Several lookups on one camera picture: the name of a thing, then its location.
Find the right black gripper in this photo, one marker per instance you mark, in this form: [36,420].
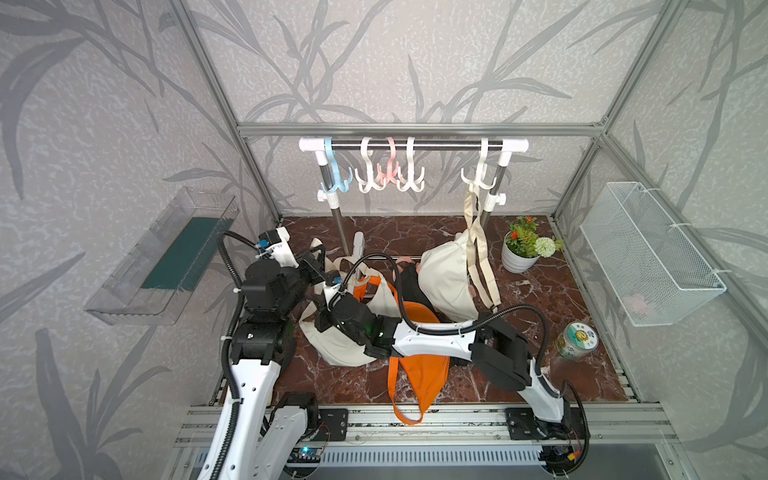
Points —
[320,316]

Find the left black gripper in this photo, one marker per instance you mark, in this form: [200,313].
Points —
[314,269]

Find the cream crescent bag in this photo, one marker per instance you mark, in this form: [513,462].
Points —
[334,346]

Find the orange crescent bag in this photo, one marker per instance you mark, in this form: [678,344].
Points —
[427,374]

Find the cream bag with brown-striped strap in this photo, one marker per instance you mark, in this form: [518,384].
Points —
[457,273]

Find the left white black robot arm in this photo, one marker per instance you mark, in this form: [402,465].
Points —
[249,442]

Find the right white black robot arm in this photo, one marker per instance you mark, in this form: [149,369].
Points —
[497,349]

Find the black bag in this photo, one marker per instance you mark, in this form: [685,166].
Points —
[411,292]

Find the blue plastic hook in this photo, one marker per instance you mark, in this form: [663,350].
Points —
[338,183]

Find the white plastic hook left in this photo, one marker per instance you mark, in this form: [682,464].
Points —
[369,181]

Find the white plastic hook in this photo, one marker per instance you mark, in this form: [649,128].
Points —
[475,180]
[411,181]
[369,181]

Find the pink plastic hook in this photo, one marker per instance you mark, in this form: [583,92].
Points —
[391,174]

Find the white plastic hook middle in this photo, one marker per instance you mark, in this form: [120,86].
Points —
[411,181]

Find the white plastic hook right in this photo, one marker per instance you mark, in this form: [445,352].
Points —
[475,180]

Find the white and steel clothes rack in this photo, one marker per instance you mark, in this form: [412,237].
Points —
[374,164]

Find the white pot with artificial plant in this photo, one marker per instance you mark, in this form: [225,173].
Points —
[523,246]

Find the round green-label tin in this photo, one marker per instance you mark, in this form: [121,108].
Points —
[576,341]

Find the pink item in basket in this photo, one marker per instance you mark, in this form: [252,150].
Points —
[636,305]

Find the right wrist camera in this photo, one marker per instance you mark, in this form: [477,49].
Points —
[332,287]

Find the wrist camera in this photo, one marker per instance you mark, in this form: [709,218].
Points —
[273,244]
[332,287]

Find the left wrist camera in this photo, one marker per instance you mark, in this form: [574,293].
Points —
[273,244]

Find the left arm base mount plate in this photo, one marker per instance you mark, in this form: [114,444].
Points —
[333,425]

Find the clear acrylic wall shelf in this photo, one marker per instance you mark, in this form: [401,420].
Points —
[155,281]

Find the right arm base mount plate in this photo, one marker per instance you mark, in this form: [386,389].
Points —
[523,425]

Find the aluminium front rail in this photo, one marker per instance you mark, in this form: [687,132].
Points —
[609,423]

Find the white wire mesh basket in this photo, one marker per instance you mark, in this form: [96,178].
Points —
[641,249]

